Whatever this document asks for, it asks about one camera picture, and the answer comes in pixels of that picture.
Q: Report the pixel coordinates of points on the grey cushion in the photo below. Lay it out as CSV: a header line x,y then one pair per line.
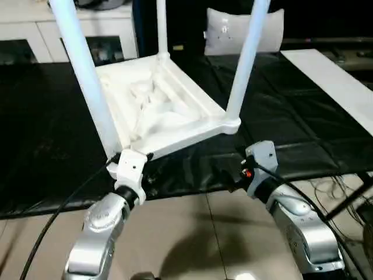
x,y
218,41

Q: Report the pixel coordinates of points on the black metal floor bar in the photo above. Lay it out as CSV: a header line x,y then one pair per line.
x,y
348,196

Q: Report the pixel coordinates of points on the grey rounded bag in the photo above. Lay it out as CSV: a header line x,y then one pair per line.
x,y
102,3

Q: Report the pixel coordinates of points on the white sideboard with glass doors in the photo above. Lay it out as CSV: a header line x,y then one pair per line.
x,y
110,26

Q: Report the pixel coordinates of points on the black work mat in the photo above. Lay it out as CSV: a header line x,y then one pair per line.
x,y
291,116

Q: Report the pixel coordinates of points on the white flat board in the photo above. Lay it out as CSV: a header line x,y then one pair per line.
x,y
335,81

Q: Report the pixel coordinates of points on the dark low bench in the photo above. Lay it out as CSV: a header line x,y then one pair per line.
x,y
349,61

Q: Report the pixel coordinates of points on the white plastic table top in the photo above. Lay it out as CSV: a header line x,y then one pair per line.
x,y
175,128

